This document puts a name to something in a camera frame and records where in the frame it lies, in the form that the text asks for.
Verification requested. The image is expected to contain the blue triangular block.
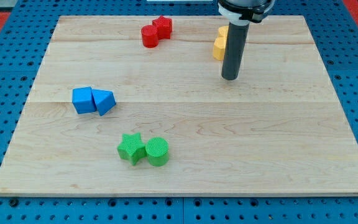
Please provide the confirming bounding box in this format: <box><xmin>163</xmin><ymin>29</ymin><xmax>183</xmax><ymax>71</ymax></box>
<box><xmin>92</xmin><ymin>89</ymin><xmax>116</xmax><ymax>116</ymax></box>

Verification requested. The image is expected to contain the red cylinder block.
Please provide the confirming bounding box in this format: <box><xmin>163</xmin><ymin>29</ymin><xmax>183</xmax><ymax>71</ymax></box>
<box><xmin>141</xmin><ymin>25</ymin><xmax>158</xmax><ymax>48</ymax></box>

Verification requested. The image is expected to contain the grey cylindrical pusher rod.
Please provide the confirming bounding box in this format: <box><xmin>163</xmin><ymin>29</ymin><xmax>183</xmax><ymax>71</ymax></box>
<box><xmin>221</xmin><ymin>23</ymin><xmax>249</xmax><ymax>81</ymax></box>

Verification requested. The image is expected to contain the yellow hexagon block front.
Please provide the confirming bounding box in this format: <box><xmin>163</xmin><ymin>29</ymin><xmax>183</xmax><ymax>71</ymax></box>
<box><xmin>213</xmin><ymin>37</ymin><xmax>226</xmax><ymax>61</ymax></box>

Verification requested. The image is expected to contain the wooden board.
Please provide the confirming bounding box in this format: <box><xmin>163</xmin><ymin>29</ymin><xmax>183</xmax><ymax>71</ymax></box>
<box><xmin>0</xmin><ymin>16</ymin><xmax>358</xmax><ymax>197</ymax></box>

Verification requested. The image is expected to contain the black white robot end flange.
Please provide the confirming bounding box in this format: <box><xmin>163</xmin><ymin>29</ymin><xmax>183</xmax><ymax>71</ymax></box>
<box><xmin>218</xmin><ymin>0</ymin><xmax>275</xmax><ymax>26</ymax></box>

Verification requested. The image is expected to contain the blue cube block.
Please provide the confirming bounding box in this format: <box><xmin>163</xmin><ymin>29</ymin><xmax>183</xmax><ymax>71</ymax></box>
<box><xmin>72</xmin><ymin>86</ymin><xmax>96</xmax><ymax>114</ymax></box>

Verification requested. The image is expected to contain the green cylinder block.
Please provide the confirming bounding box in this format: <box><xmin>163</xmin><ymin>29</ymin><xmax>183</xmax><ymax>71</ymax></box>
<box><xmin>145</xmin><ymin>137</ymin><xmax>169</xmax><ymax>167</ymax></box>

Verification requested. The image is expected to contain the red star block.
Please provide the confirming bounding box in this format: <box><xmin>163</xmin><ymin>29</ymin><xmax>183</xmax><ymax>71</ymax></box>
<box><xmin>152</xmin><ymin>16</ymin><xmax>173</xmax><ymax>39</ymax></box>

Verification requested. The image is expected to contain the green star block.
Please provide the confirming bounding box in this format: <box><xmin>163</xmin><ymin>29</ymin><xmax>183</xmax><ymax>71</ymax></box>
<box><xmin>117</xmin><ymin>133</ymin><xmax>147</xmax><ymax>166</ymax></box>

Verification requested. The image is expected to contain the yellow block rear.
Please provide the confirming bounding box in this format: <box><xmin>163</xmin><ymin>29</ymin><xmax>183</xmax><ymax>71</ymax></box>
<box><xmin>218</xmin><ymin>26</ymin><xmax>229</xmax><ymax>37</ymax></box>

